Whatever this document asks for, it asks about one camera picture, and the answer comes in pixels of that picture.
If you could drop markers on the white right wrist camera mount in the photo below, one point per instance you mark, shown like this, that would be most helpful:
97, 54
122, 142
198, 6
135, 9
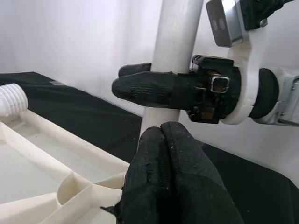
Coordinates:
252, 58

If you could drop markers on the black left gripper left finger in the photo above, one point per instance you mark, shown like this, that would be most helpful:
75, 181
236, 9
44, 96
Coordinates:
147, 182

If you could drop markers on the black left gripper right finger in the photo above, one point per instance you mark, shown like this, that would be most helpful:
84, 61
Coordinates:
194, 186

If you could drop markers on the white plastic table leg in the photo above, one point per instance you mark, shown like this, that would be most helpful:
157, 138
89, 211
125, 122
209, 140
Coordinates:
175, 35
12, 100

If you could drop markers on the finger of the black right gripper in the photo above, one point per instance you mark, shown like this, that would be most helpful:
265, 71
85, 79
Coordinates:
144, 89
135, 69

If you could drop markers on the white plastic table top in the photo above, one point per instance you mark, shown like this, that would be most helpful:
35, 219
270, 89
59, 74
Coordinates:
46, 168

